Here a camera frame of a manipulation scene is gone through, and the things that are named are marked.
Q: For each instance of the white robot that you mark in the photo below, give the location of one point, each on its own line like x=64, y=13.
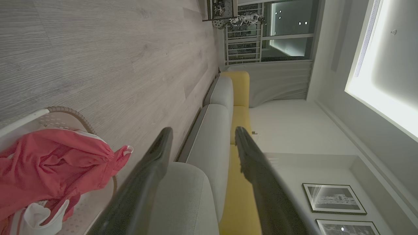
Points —
x=243, y=19

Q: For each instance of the large glass window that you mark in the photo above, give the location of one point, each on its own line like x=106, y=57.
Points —
x=289, y=19

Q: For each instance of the grey fabric sofa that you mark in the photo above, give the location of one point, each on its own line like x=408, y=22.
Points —
x=209, y=147

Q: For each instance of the black framed wall picture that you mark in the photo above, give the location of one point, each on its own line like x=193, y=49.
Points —
x=333, y=198
x=346, y=228

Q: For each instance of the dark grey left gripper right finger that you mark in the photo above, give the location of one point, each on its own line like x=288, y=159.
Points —
x=264, y=189

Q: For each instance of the yellow foam strip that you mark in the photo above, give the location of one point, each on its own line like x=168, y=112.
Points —
x=236, y=202
x=241, y=119
x=236, y=86

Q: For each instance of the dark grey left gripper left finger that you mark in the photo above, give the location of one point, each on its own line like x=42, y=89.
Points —
x=140, y=189

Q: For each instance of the red and white garment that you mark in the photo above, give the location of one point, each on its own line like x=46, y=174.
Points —
x=49, y=163

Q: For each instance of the white balcony railing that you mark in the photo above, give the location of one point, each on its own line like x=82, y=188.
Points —
x=243, y=40

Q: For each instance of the grey curtain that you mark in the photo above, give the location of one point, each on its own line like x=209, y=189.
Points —
x=277, y=81

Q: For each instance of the white laundry basket brown rim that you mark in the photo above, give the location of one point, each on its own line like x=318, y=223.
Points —
x=60, y=118

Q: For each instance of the ceiling air vent slot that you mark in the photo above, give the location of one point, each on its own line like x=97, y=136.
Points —
x=367, y=39

